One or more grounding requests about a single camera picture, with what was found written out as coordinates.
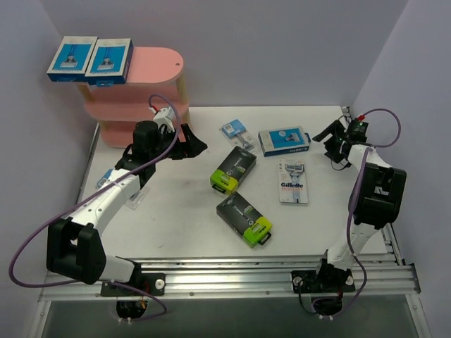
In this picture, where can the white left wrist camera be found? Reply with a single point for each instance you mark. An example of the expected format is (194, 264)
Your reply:
(164, 117)

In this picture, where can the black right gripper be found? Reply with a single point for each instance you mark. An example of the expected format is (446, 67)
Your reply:
(335, 139)

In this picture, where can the black green razor box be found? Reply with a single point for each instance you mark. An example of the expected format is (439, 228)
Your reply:
(241, 216)
(233, 170)

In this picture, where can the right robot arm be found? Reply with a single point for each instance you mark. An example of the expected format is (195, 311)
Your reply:
(374, 202)

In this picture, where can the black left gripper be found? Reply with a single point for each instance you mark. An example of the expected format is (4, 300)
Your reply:
(182, 144)

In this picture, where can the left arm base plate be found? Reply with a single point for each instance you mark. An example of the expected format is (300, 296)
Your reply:
(152, 283)

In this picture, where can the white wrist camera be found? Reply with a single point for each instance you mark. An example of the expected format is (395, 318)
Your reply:
(164, 117)
(356, 131)

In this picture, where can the aluminium rail frame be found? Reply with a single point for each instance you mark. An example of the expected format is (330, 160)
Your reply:
(175, 230)

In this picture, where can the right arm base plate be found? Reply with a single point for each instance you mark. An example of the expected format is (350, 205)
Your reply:
(304, 281)

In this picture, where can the blue Harry's razor box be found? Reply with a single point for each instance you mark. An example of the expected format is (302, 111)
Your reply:
(110, 62)
(283, 141)
(71, 59)

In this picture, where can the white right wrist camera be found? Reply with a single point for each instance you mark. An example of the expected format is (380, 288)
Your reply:
(356, 131)

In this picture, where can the white Gillette razor pack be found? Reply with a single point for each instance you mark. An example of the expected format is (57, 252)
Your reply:
(292, 182)

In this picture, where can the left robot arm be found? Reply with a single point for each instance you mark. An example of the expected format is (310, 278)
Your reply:
(74, 247)

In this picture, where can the pink three-tier shelf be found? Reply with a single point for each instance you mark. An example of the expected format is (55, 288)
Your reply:
(153, 70)

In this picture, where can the clear blister razor pack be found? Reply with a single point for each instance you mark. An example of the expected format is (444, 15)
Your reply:
(137, 199)
(237, 135)

